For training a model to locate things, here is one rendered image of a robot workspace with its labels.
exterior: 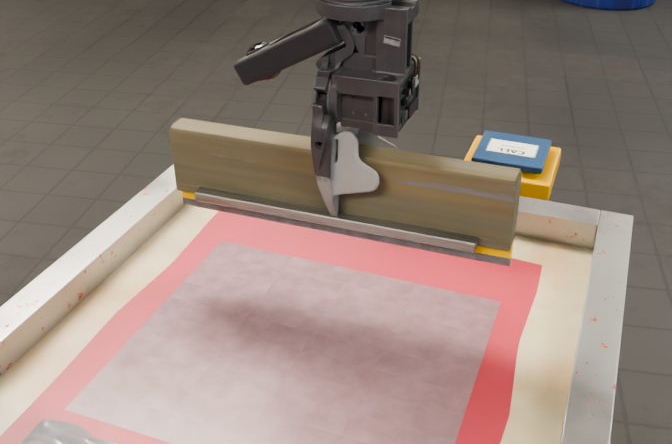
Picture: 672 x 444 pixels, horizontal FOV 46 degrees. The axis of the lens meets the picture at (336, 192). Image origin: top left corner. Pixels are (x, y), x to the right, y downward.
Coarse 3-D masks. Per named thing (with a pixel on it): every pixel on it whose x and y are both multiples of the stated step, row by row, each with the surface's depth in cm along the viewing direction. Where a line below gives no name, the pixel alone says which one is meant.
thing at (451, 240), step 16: (208, 192) 82; (224, 192) 82; (240, 208) 81; (256, 208) 80; (272, 208) 79; (288, 208) 79; (304, 208) 79; (336, 224) 77; (352, 224) 77; (368, 224) 76; (384, 224) 76; (400, 224) 76; (416, 240) 75; (432, 240) 74; (448, 240) 74; (464, 240) 73
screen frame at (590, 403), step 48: (144, 192) 99; (96, 240) 90; (144, 240) 95; (576, 240) 94; (624, 240) 90; (48, 288) 82; (624, 288) 82; (0, 336) 75; (576, 384) 69; (576, 432) 65
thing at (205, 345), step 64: (192, 256) 93; (256, 256) 93; (320, 256) 93; (128, 320) 83; (192, 320) 83; (256, 320) 83; (320, 320) 83; (64, 384) 74; (128, 384) 74; (192, 384) 74; (256, 384) 74
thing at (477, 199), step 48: (192, 144) 81; (240, 144) 79; (288, 144) 77; (192, 192) 84; (240, 192) 82; (288, 192) 79; (384, 192) 75; (432, 192) 73; (480, 192) 71; (480, 240) 74
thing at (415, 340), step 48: (384, 288) 88; (432, 288) 88; (480, 288) 88; (528, 288) 88; (336, 336) 80; (384, 336) 80; (432, 336) 80; (480, 336) 80; (288, 384) 74; (336, 384) 74; (384, 384) 74; (432, 384) 74; (480, 384) 74; (288, 432) 69; (336, 432) 69; (384, 432) 69; (432, 432) 69; (480, 432) 69
